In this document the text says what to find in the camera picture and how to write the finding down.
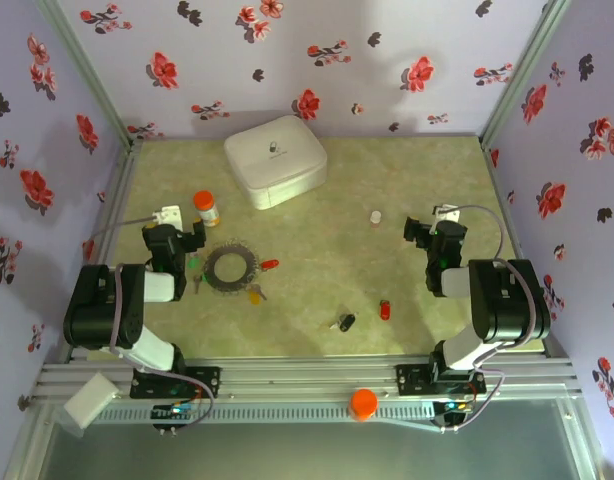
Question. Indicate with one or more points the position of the grey aluminium frame post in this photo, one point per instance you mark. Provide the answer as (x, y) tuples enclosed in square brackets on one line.
[(519, 75), (89, 75), (584, 450), (18, 470)]

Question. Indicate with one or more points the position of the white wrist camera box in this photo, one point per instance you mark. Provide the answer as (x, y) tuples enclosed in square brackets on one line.
[(168, 215), (448, 214)]

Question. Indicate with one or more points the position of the grey aluminium side rail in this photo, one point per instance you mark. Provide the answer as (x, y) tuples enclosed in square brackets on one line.
[(117, 195)]

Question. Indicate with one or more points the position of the white foam block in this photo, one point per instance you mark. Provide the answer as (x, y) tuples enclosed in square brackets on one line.
[(89, 400)]

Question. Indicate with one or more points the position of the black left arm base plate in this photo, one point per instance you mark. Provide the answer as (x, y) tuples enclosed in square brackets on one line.
[(209, 382)]

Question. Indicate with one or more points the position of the green-capped key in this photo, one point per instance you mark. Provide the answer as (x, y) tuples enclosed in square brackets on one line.
[(192, 261)]

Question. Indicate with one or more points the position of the small white cap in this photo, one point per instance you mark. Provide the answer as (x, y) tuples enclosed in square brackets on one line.
[(376, 217)]

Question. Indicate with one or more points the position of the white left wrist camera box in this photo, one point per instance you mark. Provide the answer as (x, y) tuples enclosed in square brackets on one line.
[(168, 215)]

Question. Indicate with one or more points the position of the small circuit board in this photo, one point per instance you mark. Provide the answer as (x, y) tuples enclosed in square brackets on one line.
[(174, 411), (454, 407)]

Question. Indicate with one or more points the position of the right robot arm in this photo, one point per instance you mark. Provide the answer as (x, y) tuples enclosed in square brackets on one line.
[(507, 305)]

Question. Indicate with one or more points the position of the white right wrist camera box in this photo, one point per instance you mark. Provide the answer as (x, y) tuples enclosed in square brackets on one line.
[(448, 214)]

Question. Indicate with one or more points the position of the aluminium table edge rail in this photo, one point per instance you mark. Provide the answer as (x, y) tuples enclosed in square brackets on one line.
[(307, 375)]

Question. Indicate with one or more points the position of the metal disc keyring with rings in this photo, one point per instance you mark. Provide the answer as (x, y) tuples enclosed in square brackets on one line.
[(216, 270)]

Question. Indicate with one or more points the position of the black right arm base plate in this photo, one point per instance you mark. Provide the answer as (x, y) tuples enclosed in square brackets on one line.
[(409, 380)]

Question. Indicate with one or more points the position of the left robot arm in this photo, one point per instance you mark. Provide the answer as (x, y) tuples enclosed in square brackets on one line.
[(102, 310)]

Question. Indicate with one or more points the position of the white zip case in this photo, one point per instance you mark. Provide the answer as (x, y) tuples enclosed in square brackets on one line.
[(274, 160)]

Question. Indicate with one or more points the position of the red-capped key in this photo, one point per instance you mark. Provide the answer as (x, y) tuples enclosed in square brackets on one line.
[(385, 311), (270, 263)]

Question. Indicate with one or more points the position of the orange-capped white pill bottle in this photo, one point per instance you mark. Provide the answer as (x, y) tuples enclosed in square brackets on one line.
[(207, 212)]

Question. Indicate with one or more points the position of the black-capped key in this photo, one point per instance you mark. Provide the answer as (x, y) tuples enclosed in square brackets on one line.
[(345, 322)]

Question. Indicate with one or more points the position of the yellow-capped key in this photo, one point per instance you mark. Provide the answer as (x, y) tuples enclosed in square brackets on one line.
[(255, 297)]

